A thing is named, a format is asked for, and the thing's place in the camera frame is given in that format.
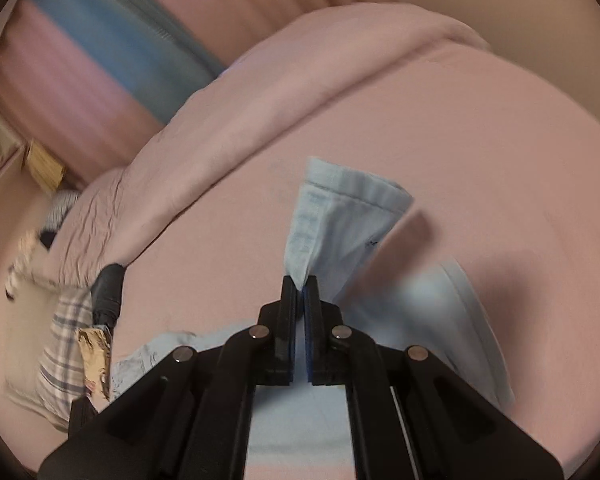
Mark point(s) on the pink folded duvet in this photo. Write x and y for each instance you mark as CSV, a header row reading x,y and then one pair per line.
x,y
280,85

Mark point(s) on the dark rolled cloth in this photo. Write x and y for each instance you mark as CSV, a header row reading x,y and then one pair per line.
x,y
107,292

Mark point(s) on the pink curtain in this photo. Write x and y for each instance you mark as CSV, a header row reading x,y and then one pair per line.
x,y
75,95

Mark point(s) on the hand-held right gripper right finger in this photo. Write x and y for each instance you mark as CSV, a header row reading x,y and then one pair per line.
x,y
310,330

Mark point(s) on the blue curtain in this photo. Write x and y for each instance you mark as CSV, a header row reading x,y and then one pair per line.
x,y
125,35

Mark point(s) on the white patterned cloth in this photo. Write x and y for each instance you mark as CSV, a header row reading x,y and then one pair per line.
x,y
25,265

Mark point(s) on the black object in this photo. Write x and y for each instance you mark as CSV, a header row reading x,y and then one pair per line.
x,y
82,417

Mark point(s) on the plaid cloth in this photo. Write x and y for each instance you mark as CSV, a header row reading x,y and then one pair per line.
x,y
60,355

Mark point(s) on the striped cloth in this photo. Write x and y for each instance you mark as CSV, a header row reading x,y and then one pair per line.
x,y
60,210

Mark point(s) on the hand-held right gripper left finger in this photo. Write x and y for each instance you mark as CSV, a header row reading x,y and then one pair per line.
x,y
291,320

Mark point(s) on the pink bed sheet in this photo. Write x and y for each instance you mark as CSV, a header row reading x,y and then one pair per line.
x,y
205,260

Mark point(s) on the light blue denim pants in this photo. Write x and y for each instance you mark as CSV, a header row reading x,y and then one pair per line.
x,y
340,220

